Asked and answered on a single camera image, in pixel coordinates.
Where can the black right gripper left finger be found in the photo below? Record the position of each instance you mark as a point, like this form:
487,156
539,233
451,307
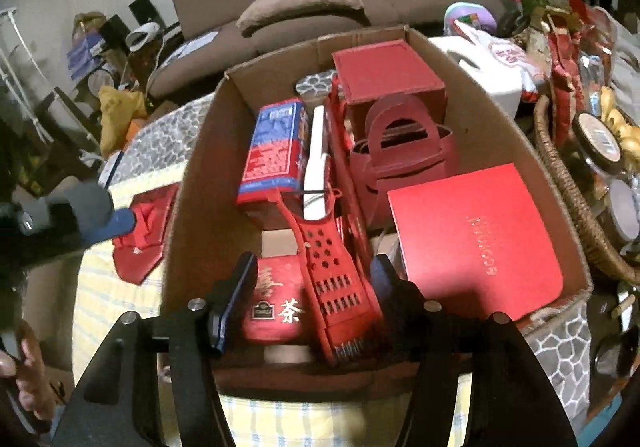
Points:
214,319

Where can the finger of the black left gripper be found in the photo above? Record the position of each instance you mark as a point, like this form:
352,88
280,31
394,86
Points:
85,214

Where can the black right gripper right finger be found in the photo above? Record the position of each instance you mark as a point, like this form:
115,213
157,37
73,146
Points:
419,327

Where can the shiny red tote bag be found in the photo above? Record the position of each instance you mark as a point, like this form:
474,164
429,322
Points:
136,254

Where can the white long object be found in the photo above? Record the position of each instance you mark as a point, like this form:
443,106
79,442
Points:
314,199

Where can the person's left hand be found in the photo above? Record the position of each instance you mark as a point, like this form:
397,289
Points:
34,391

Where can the dark blue white box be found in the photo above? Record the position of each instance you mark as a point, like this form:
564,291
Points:
109,169

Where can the red tea tin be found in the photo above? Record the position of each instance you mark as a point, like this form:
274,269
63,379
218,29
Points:
279,311

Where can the brown cardboard box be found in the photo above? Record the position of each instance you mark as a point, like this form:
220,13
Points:
485,137

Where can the flat red gift box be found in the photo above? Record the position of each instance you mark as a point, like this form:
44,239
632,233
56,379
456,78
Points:
476,244

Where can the yellow plastic bag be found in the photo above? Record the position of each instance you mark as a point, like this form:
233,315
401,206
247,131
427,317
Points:
118,109

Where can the white metal rack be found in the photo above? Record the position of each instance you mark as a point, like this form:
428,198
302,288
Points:
22,77

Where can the blue red tea carton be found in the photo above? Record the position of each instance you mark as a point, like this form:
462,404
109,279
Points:
278,152

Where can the red felt handbag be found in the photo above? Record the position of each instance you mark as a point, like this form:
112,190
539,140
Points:
403,146

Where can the papers on sofa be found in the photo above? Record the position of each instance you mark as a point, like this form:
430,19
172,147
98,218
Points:
189,47

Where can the wicker basket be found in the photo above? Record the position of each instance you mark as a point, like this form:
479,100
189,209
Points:
598,250

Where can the jar with barcode lid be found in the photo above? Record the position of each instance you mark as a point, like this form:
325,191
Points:
598,141

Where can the red lidded square box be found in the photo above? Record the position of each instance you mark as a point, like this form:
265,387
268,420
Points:
372,71

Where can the bananas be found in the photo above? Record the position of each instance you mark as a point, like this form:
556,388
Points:
627,135

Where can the white plastic bag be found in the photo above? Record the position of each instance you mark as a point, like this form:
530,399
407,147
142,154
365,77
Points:
499,66

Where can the purple round container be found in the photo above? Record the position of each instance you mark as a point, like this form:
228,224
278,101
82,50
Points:
472,14

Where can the beige sofa cushion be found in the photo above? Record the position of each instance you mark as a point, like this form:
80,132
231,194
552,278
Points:
262,13

